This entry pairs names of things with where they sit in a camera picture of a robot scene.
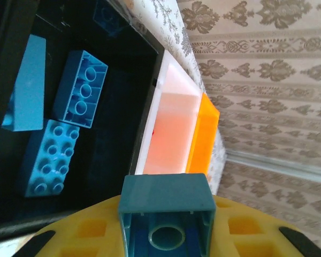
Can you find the blue lego brick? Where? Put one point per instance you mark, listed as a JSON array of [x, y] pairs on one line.
[[29, 93], [50, 160], [69, 80], [166, 192]]

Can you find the white plastic container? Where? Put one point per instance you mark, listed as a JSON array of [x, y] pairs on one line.
[[174, 128]]

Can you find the black plastic container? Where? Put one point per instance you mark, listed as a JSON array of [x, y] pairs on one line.
[[117, 107]]

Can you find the yellow plastic container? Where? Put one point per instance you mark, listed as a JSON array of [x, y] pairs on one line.
[[203, 139]]

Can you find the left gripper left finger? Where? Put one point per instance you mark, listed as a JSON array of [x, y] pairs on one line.
[[77, 233]]

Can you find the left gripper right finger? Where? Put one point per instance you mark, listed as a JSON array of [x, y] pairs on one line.
[[256, 233]]

